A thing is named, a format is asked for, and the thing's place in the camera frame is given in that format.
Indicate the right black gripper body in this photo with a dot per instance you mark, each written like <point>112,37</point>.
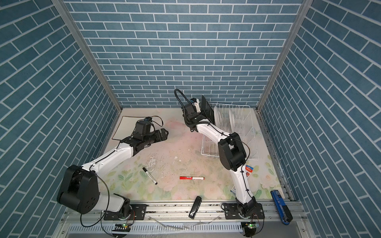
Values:
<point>199,115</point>

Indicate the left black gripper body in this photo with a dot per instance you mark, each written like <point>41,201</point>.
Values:
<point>156,137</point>

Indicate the black square plate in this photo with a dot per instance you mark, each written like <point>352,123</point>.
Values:
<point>207,110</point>

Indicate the small white round plate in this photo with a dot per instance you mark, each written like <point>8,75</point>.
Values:
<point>220,121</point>

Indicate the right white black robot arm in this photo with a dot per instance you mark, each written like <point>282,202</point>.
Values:
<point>200,117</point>

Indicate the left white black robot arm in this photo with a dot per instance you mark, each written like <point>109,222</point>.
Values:
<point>79,189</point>

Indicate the white curved plate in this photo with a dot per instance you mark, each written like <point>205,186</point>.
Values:
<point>232,119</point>

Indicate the black capped white marker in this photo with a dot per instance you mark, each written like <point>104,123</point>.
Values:
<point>150,176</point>

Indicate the red marker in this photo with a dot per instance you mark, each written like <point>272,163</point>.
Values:
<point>191,178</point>

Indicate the black remote control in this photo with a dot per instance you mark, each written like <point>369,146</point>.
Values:
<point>195,207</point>

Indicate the blue black box cutter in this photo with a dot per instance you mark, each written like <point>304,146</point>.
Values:
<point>282,209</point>

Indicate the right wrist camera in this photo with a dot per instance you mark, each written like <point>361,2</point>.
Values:
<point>196,105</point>

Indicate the white wire dish rack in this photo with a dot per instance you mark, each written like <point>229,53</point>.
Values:
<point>240,119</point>

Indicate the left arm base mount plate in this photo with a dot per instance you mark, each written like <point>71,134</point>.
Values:
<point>134,212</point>

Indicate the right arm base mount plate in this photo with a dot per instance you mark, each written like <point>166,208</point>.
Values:
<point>231,212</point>

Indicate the aluminium front rail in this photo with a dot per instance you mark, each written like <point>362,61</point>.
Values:
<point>178,211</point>

